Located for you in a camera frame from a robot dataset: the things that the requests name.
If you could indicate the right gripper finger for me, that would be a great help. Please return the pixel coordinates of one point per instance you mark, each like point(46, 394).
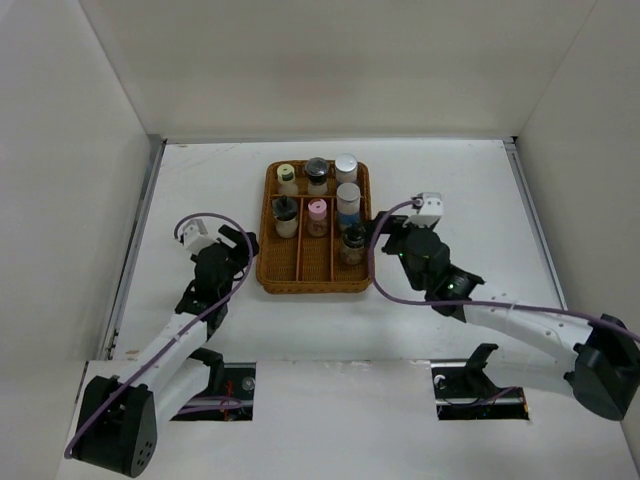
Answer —
point(394, 245)
point(386, 225)

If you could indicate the brown wicker divided tray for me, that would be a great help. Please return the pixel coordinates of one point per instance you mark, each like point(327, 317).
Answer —
point(304, 263)

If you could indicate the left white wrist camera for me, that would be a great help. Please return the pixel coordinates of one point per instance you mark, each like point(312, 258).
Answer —
point(191, 228)

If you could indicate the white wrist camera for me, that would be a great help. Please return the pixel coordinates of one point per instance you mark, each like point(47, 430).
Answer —
point(191, 228)
point(427, 209)

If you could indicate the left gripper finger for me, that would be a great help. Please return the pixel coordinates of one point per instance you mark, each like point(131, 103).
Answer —
point(239, 244)
point(194, 245)

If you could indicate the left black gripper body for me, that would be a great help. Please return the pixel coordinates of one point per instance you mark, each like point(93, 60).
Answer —
point(237, 262)

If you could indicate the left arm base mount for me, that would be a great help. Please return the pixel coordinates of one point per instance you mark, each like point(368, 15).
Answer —
point(231, 399)

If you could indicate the black cap pepper jar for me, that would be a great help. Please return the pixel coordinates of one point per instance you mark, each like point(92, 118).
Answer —
point(285, 212)

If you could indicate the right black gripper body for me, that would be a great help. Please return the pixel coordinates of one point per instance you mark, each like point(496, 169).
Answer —
point(411, 274)

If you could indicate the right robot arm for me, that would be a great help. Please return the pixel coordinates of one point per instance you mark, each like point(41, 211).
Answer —
point(594, 360)

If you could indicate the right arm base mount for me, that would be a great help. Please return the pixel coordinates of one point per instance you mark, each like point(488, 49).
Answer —
point(463, 391)

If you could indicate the small black cap bottle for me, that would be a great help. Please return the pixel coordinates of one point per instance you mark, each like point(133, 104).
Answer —
point(353, 245)

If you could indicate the yellow cap spice bottle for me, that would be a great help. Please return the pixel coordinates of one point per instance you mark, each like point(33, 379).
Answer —
point(286, 178)

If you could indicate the silver cap blue label bottle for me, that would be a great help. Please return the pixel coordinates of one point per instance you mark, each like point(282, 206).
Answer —
point(346, 168)

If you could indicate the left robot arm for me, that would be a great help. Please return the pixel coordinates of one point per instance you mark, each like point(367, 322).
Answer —
point(121, 416)

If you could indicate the black cap salt grinder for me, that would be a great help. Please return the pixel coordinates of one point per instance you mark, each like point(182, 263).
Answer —
point(316, 171)

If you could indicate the pink cap spice jar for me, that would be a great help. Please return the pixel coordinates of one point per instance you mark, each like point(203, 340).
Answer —
point(317, 223)

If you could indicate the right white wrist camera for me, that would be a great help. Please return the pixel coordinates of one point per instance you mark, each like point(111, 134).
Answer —
point(427, 209)

